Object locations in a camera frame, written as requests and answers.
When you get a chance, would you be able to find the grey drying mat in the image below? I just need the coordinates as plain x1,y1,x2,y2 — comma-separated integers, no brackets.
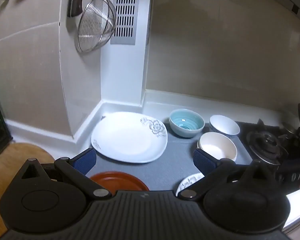
86,120,253,192

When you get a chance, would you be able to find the cream bowl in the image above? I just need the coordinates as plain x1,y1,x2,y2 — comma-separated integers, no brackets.
197,132,238,162

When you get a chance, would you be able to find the wooden cutting board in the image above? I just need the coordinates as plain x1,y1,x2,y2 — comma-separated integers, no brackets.
0,142,56,240

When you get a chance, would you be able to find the teal ribbed bowl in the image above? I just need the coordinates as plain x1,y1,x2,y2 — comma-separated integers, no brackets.
169,109,205,138

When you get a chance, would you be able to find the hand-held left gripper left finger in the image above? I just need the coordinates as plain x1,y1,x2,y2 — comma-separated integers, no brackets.
21,147,112,200

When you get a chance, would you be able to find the metal wire strainer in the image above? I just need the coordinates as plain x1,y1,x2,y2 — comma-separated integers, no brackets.
74,0,117,53

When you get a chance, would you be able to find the red round plate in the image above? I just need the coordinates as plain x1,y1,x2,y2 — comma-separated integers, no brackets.
89,171,150,192

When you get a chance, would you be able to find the white square floral plate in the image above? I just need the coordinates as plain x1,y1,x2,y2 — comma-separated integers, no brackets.
91,112,168,164

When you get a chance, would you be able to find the white bowl blue pattern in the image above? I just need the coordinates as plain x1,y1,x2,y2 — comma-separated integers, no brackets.
209,115,241,137

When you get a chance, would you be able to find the grey vent grille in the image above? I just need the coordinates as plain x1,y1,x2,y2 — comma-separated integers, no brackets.
110,0,140,45

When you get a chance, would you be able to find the black metal rack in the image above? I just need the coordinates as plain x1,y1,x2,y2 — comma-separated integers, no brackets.
0,82,13,165

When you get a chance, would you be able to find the black white geometric plate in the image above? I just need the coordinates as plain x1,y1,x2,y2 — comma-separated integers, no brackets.
176,173,205,195

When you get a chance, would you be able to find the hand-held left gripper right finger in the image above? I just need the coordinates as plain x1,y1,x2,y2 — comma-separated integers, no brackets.
176,148,275,201

